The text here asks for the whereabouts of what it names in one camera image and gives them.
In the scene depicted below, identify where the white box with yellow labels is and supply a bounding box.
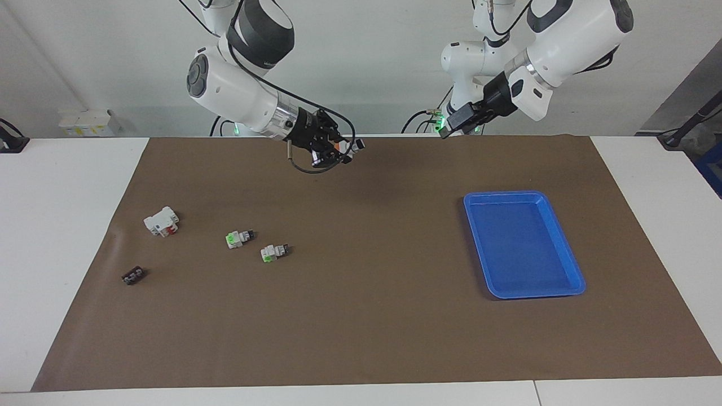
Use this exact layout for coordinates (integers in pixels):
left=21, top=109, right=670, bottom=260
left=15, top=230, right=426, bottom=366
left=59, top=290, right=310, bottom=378
left=58, top=108, right=122, bottom=138

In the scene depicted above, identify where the black clamp base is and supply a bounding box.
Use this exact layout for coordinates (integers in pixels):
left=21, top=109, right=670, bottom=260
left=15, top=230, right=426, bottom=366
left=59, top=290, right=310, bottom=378
left=0, top=118, right=30, bottom=155

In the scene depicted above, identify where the white circuit breaker red lever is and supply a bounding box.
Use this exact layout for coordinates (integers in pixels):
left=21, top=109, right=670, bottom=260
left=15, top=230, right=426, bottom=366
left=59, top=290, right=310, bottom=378
left=143, top=206, right=181, bottom=239

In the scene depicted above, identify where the blue plastic tray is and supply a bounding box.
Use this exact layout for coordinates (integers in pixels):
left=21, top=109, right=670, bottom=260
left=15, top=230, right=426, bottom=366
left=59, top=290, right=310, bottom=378
left=463, top=190, right=587, bottom=300

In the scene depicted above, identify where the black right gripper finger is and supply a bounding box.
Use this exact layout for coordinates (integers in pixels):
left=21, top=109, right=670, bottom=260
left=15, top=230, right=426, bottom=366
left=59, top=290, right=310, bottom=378
left=315, top=109, right=346, bottom=143
left=309, top=142, right=354, bottom=170

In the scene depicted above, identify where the black arm base cable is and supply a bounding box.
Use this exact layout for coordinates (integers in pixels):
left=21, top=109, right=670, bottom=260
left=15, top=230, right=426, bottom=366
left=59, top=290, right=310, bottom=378
left=209, top=115, right=239, bottom=138
left=401, top=85, right=454, bottom=135

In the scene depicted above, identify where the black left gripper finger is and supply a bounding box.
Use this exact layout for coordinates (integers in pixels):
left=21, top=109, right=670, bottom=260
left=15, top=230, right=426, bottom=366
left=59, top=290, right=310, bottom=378
left=438, top=116, right=486, bottom=139
left=448, top=102, right=481, bottom=132

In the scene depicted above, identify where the blue crate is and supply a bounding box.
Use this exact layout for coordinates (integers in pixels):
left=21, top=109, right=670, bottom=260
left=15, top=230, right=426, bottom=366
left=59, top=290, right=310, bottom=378
left=695, top=141, right=722, bottom=199

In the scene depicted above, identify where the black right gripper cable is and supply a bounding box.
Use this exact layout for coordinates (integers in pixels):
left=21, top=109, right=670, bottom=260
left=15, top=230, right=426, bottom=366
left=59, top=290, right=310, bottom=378
left=227, top=0, right=357, bottom=175

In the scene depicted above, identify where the selector switch with orange block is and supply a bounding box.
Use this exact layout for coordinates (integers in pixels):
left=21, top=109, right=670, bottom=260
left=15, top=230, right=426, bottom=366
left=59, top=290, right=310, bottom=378
left=332, top=138, right=367, bottom=165

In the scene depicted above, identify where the black stand pole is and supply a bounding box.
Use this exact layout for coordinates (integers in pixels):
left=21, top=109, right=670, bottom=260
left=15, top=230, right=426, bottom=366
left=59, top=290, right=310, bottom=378
left=657, top=89, right=722, bottom=151

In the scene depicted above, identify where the brown table mat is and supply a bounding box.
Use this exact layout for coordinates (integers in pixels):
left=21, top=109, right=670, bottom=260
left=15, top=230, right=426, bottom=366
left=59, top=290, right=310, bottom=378
left=31, top=135, right=722, bottom=393

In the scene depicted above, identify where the selector switch with white block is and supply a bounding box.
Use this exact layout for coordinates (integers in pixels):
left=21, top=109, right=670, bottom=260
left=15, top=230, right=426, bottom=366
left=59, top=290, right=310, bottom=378
left=260, top=243, right=292, bottom=264

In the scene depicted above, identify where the selector switch with green block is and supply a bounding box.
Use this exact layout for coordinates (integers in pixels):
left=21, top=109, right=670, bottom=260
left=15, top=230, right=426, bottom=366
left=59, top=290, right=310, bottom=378
left=225, top=229, right=256, bottom=250

